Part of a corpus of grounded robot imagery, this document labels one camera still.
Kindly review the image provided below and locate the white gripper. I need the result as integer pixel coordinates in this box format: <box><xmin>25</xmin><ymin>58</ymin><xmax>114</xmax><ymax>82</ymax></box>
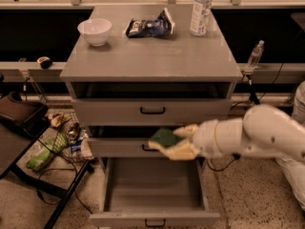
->
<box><xmin>149</xmin><ymin>120</ymin><xmax>219</xmax><ymax>160</ymax></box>

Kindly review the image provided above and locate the green and yellow sponge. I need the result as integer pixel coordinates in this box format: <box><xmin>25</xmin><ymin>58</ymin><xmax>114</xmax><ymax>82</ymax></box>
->
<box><xmin>149</xmin><ymin>128</ymin><xmax>182</xmax><ymax>149</ymax></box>

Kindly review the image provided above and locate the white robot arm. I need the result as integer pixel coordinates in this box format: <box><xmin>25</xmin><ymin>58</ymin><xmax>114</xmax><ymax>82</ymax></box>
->
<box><xmin>148</xmin><ymin>104</ymin><xmax>305</xmax><ymax>161</ymax></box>

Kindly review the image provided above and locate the bottom grey drawer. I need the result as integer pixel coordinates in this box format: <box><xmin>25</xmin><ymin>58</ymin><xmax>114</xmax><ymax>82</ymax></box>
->
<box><xmin>90</xmin><ymin>157</ymin><xmax>220</xmax><ymax>228</ymax></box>

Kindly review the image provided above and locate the grey drawer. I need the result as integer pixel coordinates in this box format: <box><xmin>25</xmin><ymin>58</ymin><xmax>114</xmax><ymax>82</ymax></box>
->
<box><xmin>71</xmin><ymin>82</ymin><xmax>231</xmax><ymax>126</ymax></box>
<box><xmin>90</xmin><ymin>157</ymin><xmax>220</xmax><ymax>228</ymax></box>
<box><xmin>89</xmin><ymin>126</ymin><xmax>175</xmax><ymax>157</ymax></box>

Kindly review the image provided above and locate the grey drawer cabinet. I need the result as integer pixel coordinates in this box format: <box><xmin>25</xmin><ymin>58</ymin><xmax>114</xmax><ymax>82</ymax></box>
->
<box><xmin>59</xmin><ymin>3</ymin><xmax>244</xmax><ymax>164</ymax></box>

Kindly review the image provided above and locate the middle grey drawer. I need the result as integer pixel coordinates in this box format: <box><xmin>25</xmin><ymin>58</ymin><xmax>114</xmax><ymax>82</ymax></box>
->
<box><xmin>89</xmin><ymin>126</ymin><xmax>175</xmax><ymax>157</ymax></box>

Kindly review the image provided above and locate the top grey drawer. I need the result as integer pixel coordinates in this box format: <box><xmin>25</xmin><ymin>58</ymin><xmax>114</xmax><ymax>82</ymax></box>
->
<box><xmin>71</xmin><ymin>82</ymin><xmax>231</xmax><ymax>126</ymax></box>

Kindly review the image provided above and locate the black tripod stand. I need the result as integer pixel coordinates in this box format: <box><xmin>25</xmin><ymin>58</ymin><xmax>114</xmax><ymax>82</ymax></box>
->
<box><xmin>245</xmin><ymin>73</ymin><xmax>260</xmax><ymax>105</ymax></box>

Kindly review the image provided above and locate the small water bottle on ledge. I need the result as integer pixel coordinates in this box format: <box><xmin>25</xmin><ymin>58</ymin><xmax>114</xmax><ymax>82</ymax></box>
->
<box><xmin>245</xmin><ymin>40</ymin><xmax>264</xmax><ymax>73</ymax></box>

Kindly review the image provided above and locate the dark blue chip bag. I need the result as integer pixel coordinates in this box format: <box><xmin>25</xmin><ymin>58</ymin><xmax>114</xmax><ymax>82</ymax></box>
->
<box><xmin>124</xmin><ymin>8</ymin><xmax>175</xmax><ymax>38</ymax></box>

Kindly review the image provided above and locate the green snack bag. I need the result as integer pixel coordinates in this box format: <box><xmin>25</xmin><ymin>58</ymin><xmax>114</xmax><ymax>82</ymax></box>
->
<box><xmin>27</xmin><ymin>135</ymin><xmax>69</xmax><ymax>172</ymax></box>

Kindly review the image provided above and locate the clear water bottle on cabinet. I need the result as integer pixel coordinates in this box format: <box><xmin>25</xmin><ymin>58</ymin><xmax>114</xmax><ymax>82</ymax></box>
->
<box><xmin>190</xmin><ymin>0</ymin><xmax>213</xmax><ymax>36</ymax></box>

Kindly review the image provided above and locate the white bowl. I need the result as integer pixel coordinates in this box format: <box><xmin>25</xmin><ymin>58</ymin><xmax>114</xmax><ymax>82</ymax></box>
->
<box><xmin>77</xmin><ymin>18</ymin><xmax>112</xmax><ymax>46</ymax></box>

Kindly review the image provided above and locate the black tape measure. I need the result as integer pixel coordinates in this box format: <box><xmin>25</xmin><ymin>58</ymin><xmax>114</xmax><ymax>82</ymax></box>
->
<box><xmin>36</xmin><ymin>56</ymin><xmax>52</xmax><ymax>70</ymax></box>

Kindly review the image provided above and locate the black side table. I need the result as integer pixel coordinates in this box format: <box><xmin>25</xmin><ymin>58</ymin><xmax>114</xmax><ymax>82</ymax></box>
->
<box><xmin>0</xmin><ymin>92</ymin><xmax>93</xmax><ymax>229</ymax></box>

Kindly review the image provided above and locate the wire basket with items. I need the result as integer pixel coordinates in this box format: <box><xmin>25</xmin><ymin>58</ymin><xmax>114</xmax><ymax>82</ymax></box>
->
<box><xmin>47</xmin><ymin>111</ymin><xmax>93</xmax><ymax>163</ymax></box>

